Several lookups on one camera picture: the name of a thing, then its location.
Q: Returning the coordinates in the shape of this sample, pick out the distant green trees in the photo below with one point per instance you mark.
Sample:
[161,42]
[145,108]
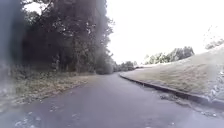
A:
[170,55]

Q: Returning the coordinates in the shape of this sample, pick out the tall dark roadside trees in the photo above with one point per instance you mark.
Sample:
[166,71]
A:
[63,36]

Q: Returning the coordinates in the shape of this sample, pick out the grey asphalt path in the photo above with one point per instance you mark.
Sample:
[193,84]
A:
[106,103]

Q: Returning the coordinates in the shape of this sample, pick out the dry grass slope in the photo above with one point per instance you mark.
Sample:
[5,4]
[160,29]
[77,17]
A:
[183,75]

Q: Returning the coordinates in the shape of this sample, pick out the weedy grass verge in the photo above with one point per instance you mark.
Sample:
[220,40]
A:
[40,85]

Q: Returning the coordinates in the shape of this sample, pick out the grey kerb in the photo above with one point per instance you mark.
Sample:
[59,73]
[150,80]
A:
[166,90]

